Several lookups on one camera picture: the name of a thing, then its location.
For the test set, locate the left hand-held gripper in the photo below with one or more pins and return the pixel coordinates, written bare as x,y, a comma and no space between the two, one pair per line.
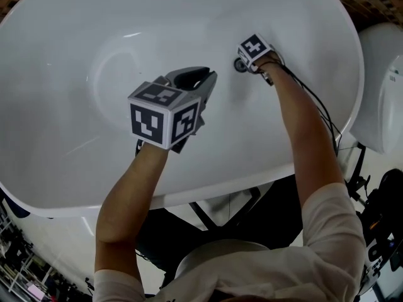
151,118

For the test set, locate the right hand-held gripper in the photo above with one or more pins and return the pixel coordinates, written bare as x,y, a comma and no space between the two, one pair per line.
254,48

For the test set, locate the round dark drain stopper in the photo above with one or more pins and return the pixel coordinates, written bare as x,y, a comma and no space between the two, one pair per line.
240,65

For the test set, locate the white bathtub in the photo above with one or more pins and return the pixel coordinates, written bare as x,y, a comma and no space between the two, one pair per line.
78,74

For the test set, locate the person's left forearm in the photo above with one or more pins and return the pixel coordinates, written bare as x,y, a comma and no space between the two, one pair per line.
126,206

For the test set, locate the person's right forearm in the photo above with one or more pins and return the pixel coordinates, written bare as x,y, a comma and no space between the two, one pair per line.
302,127

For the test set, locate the white toilet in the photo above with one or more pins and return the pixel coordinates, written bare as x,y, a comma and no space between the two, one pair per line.
384,87

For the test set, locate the black metal stand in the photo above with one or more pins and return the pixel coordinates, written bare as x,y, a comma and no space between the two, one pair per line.
214,214

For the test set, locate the person's black trousers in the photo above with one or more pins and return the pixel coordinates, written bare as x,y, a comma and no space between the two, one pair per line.
176,231

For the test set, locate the black equipment rig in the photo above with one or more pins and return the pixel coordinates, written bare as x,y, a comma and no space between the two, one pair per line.
381,206

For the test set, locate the person's white shirt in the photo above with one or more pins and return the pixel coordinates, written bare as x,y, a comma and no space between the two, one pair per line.
283,263

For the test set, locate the white metal shelf rack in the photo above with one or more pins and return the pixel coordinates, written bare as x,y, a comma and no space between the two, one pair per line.
15,260

